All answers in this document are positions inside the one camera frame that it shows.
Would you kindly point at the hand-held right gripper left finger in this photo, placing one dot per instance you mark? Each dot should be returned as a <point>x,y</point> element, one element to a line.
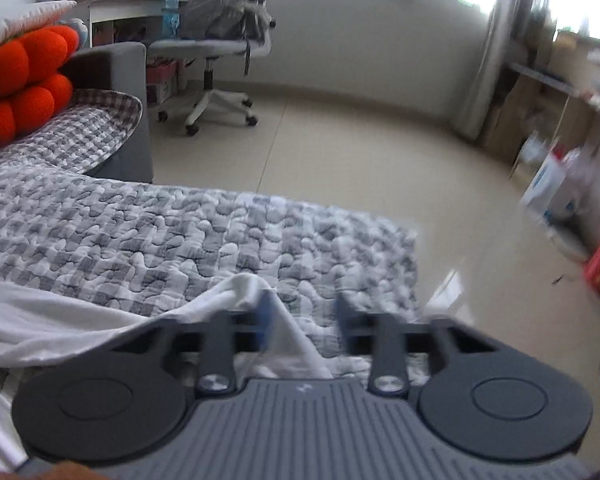
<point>266,320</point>

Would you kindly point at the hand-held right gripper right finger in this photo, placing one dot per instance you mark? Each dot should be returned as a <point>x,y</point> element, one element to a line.
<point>341,312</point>

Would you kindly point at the white shirt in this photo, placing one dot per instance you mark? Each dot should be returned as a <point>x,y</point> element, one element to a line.
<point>55,320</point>

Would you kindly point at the grey checked quilt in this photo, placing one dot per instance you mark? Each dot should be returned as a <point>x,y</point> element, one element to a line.
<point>180,230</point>

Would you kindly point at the white office chair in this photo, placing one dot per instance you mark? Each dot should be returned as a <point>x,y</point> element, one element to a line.
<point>215,100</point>

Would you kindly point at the white cardboard box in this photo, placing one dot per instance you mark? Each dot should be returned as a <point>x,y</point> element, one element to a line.
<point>550,190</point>

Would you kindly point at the grey sofa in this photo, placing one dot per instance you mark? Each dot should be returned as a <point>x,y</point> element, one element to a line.
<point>125,110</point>

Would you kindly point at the red storage box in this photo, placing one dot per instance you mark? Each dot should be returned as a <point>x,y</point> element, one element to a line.
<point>161,80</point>

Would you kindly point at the grey checked sofa cover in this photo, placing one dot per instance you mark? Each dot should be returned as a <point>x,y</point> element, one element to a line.
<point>80,130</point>

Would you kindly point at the grey curtain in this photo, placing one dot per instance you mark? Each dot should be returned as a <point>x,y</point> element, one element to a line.
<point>490,60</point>

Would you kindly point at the wooden shelf unit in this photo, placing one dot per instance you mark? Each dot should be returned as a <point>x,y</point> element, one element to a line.
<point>555,105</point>

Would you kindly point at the grey jacket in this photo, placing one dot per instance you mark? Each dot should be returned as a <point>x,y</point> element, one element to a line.
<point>225,12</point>

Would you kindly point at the orange pumpkin cushion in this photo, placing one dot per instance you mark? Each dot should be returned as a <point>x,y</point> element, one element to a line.
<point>25,110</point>
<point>25,57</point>

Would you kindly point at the white desk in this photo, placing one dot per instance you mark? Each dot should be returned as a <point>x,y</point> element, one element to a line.
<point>130,7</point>

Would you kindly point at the blue plush toy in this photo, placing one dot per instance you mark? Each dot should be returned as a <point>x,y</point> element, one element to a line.
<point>77,30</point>

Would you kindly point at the white pillow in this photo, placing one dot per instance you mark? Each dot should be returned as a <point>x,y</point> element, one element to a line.
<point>15,22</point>

